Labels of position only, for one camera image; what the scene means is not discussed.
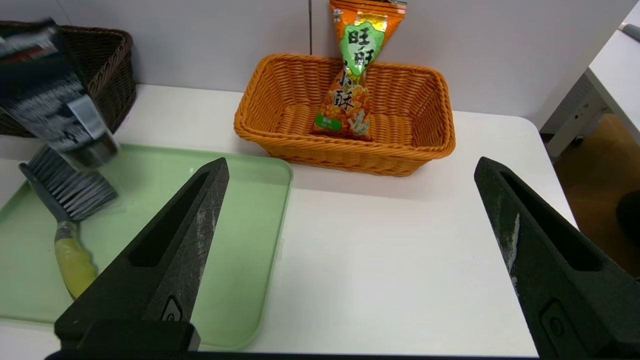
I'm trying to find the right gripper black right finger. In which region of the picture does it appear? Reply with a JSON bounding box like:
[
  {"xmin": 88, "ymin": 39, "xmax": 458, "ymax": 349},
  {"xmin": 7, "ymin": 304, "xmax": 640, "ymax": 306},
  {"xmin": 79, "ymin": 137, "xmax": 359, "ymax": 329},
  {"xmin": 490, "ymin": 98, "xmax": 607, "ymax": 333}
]
[{"xmin": 474, "ymin": 157, "xmax": 640, "ymax": 360}]

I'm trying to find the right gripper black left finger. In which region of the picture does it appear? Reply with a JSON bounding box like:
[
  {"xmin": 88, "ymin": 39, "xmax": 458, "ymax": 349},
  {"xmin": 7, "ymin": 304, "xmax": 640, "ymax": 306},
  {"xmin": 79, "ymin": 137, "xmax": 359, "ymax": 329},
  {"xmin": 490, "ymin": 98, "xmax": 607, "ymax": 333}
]
[{"xmin": 54, "ymin": 158, "xmax": 230, "ymax": 347}]

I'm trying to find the grey brush with green handle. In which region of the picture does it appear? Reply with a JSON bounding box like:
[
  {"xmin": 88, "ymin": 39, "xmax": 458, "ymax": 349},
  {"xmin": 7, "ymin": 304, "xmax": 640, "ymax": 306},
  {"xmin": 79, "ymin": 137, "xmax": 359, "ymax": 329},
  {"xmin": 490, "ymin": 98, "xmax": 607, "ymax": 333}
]
[{"xmin": 19, "ymin": 146, "xmax": 120, "ymax": 301}]

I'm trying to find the black squeeze tube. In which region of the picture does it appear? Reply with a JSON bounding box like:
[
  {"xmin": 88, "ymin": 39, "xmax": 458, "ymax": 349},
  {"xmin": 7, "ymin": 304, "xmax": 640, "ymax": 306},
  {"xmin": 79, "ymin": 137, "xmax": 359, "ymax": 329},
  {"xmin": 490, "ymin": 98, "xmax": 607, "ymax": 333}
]
[{"xmin": 0, "ymin": 19, "xmax": 121, "ymax": 168}]

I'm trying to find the orange snack bag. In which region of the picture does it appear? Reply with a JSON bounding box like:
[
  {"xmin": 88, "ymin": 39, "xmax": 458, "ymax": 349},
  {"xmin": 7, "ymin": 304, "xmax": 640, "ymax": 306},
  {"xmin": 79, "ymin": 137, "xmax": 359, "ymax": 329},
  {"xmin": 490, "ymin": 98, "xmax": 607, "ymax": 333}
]
[{"xmin": 311, "ymin": 0, "xmax": 407, "ymax": 141}]

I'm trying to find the dark brown wicker basket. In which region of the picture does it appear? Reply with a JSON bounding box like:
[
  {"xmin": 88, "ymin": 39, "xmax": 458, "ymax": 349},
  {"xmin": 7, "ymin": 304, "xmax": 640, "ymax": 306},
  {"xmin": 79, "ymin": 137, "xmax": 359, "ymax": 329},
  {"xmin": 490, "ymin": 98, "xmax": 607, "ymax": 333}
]
[{"xmin": 0, "ymin": 21, "xmax": 137, "ymax": 138}]

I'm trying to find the orange wicker basket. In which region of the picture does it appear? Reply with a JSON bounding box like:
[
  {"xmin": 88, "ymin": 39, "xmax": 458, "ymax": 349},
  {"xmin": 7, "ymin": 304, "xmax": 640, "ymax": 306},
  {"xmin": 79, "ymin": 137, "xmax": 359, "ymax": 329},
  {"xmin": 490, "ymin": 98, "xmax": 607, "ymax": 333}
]
[{"xmin": 233, "ymin": 53, "xmax": 456, "ymax": 177}]

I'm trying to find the light green plastic tray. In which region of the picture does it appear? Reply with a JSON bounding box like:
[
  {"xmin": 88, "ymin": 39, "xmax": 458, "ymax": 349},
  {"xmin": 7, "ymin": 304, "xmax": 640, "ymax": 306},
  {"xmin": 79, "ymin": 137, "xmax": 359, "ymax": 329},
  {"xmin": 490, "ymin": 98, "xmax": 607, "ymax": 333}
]
[{"xmin": 0, "ymin": 144, "xmax": 294, "ymax": 351}]

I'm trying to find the white side table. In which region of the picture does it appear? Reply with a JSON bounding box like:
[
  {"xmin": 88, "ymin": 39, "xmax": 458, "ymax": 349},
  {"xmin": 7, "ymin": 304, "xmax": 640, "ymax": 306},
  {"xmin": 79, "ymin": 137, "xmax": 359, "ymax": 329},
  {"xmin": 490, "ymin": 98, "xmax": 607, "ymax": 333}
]
[{"xmin": 540, "ymin": 22, "xmax": 640, "ymax": 161}]

